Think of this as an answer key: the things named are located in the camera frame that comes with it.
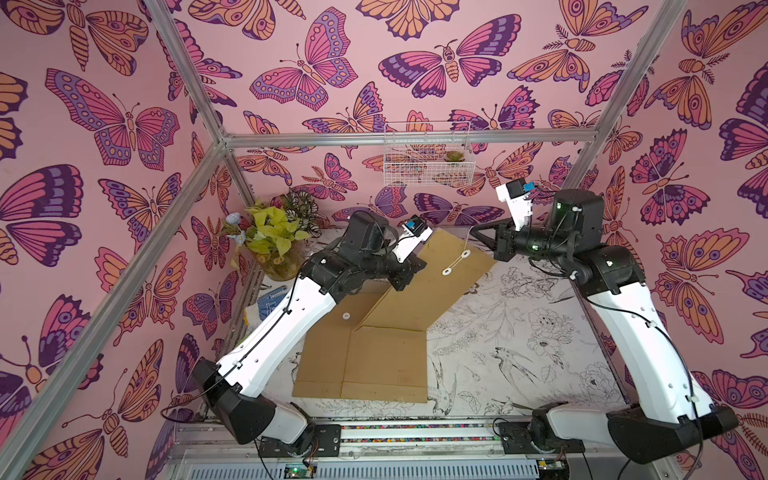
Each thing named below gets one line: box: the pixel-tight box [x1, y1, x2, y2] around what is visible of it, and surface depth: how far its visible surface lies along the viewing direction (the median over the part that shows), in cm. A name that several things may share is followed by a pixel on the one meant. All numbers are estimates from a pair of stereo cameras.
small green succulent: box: [444, 150, 465, 162], surface depth 94 cm
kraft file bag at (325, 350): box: [292, 280, 396, 398], surface depth 88 cm
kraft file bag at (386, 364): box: [341, 326, 428, 403], surface depth 89 cm
